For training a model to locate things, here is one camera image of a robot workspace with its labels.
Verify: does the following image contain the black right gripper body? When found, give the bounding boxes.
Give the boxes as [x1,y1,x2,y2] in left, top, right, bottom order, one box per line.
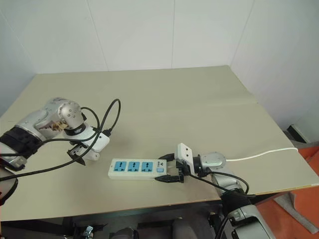
[175,160,193,184]

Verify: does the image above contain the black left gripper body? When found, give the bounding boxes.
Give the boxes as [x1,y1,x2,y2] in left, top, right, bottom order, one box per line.
[67,140,88,155]

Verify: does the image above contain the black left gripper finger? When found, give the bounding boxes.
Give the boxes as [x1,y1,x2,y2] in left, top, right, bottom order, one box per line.
[68,150,87,167]

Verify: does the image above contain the white power strip blue sockets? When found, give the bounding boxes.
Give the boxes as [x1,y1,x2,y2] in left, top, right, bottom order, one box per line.
[107,158,175,181]

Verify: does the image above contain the dark rounded shape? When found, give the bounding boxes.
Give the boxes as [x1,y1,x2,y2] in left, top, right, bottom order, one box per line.
[171,216,198,239]
[109,227,141,239]

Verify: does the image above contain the silver metal clamp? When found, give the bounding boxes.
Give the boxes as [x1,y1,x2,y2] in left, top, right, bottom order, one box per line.
[83,218,95,237]

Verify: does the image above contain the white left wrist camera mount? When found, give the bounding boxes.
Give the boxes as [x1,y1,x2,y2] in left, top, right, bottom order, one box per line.
[63,123,111,153]

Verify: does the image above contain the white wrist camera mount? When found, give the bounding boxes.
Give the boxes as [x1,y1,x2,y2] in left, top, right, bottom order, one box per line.
[174,142,200,178]
[63,123,111,153]

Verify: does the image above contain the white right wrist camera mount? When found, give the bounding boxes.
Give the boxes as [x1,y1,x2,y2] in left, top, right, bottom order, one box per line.
[174,142,200,178]

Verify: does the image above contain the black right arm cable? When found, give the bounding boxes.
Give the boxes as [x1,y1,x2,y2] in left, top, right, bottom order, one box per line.
[188,171,250,239]

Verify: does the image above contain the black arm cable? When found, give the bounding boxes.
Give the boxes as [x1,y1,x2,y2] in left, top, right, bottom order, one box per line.
[188,171,250,239]
[0,99,122,183]

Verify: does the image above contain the black table frame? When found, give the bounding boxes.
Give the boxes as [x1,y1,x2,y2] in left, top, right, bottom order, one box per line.
[0,198,225,239]

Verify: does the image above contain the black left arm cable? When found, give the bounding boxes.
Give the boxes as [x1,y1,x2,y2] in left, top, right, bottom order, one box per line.
[0,99,122,183]

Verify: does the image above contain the white power strip cable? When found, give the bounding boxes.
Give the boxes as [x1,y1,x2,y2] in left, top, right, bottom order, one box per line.
[225,147,299,163]

